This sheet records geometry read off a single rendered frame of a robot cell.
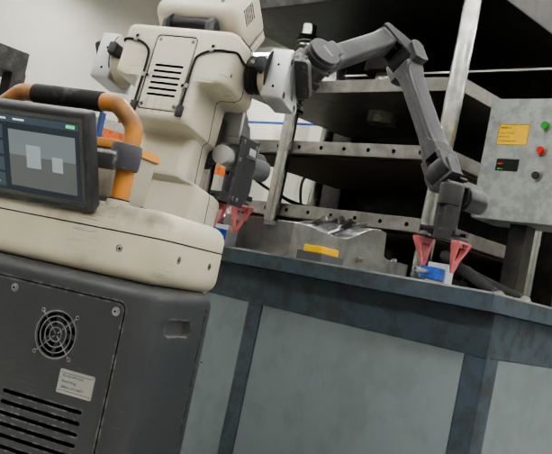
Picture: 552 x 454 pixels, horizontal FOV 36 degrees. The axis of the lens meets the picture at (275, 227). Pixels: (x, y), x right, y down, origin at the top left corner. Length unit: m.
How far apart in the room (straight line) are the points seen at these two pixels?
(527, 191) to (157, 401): 1.61
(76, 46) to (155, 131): 8.69
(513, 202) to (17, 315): 1.72
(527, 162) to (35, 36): 8.07
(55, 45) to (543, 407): 8.97
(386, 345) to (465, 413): 0.24
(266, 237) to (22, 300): 0.82
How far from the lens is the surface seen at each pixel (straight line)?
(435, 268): 1.97
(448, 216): 2.00
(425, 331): 1.81
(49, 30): 10.40
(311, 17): 3.55
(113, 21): 10.92
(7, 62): 6.83
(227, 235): 2.21
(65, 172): 1.49
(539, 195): 2.76
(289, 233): 2.13
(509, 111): 2.89
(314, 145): 3.27
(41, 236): 1.54
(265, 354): 2.10
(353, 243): 2.30
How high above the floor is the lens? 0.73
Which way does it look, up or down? 4 degrees up
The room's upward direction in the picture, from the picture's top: 12 degrees clockwise
